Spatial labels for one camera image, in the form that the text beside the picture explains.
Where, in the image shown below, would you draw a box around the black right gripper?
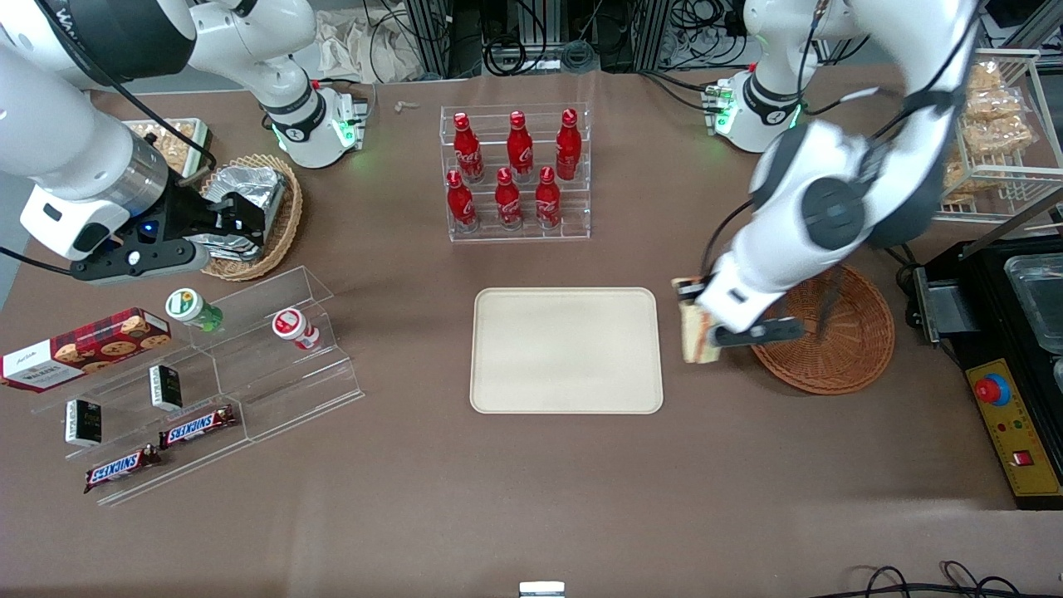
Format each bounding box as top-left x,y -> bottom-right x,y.
116,177 -> 267,252

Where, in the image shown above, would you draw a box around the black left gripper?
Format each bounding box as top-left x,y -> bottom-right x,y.
672,278 -> 713,316

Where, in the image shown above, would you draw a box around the triangular sandwich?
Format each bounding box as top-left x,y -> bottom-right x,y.
681,301 -> 723,365

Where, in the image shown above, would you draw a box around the light tan wicker basket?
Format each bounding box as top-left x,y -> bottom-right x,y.
198,154 -> 303,282

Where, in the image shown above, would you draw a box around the beige rectangular tray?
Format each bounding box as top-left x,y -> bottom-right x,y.
470,287 -> 664,414

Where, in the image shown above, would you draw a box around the brown round wicker basket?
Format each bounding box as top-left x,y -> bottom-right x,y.
750,264 -> 896,395

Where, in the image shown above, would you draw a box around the silver foil wrapped package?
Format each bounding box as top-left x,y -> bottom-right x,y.
202,164 -> 288,221
187,233 -> 268,262

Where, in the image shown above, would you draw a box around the green capped small bottle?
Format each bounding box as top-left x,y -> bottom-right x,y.
165,288 -> 224,333

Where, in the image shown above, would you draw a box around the clear container of snacks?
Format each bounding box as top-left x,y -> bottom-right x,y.
123,118 -> 213,186

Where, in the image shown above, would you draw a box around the red capped small bottle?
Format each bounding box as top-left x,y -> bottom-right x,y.
272,308 -> 321,351

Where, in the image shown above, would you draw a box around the clear acrylic stepped shelf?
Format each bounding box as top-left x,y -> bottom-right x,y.
32,266 -> 365,507

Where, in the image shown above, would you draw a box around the red cola bottle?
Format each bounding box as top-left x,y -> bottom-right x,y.
495,168 -> 524,231
453,113 -> 485,184
446,170 -> 478,233
535,166 -> 563,229
555,109 -> 582,181
507,110 -> 535,182

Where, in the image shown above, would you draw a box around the small black white box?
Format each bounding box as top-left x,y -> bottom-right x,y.
149,365 -> 184,412
65,399 -> 103,449

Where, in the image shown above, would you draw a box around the clear acrylic bottle rack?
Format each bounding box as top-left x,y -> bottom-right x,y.
440,103 -> 591,243

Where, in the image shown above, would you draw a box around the red tartan cookie box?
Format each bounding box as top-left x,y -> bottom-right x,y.
0,307 -> 173,393

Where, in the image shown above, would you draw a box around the Snickers chocolate bar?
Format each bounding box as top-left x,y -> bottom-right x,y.
159,405 -> 238,450
83,444 -> 163,495

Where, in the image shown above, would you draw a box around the crumpled beige paper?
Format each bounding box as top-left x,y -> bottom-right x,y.
314,7 -> 426,84

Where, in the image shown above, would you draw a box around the black machine with grey panel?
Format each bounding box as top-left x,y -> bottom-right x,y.
912,235 -> 1063,510

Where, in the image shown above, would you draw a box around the clear glass container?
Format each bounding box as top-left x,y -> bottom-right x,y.
1003,252 -> 1063,355

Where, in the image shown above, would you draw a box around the yellow emergency stop box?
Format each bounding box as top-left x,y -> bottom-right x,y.
966,359 -> 1063,499

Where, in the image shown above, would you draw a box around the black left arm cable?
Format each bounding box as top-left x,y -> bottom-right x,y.
702,199 -> 757,283

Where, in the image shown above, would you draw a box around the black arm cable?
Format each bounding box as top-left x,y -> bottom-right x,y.
33,0 -> 218,174
702,199 -> 757,283

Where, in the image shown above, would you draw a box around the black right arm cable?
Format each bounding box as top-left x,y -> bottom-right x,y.
33,0 -> 218,174

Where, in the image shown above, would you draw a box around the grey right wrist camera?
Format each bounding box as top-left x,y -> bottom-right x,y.
71,241 -> 210,286

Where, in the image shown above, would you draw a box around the black base power cables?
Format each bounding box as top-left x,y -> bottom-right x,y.
638,70 -> 717,114

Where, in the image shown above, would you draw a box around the aluminium frame structure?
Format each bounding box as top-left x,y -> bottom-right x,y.
403,0 -> 665,80

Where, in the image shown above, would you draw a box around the coiled black cable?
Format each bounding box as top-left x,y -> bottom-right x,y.
483,37 -> 549,77

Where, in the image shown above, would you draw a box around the black cables at table edge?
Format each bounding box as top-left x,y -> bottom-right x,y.
830,561 -> 1063,598

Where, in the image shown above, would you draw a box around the white wire rack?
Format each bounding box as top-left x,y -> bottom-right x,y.
932,47 -> 1063,223

